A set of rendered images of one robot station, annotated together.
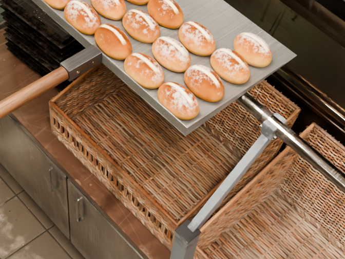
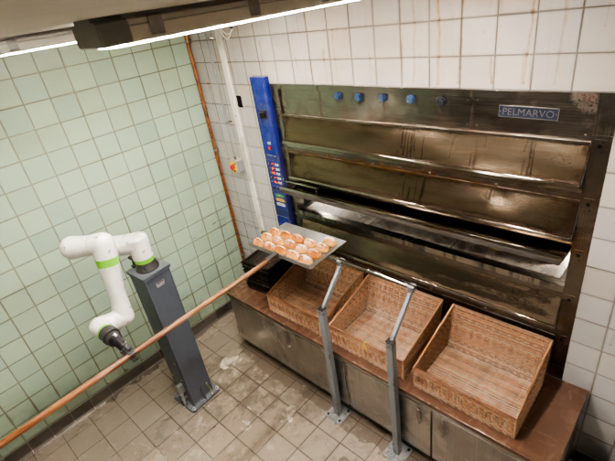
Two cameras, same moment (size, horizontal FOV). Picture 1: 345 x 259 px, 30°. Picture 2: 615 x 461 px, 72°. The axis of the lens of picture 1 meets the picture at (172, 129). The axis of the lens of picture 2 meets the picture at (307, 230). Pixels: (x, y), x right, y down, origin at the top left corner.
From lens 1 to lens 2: 136 cm
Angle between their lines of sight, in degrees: 24
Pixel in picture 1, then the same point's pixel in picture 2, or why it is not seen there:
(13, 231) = (263, 372)
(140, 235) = (312, 336)
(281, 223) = (371, 319)
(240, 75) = (325, 249)
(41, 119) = (265, 306)
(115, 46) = (282, 250)
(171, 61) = (301, 250)
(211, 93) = (316, 255)
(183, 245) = (321, 314)
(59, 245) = (285, 373)
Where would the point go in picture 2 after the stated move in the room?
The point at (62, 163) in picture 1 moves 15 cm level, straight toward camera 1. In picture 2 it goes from (276, 318) to (280, 332)
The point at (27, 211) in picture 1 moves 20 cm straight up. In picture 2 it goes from (267, 363) to (263, 346)
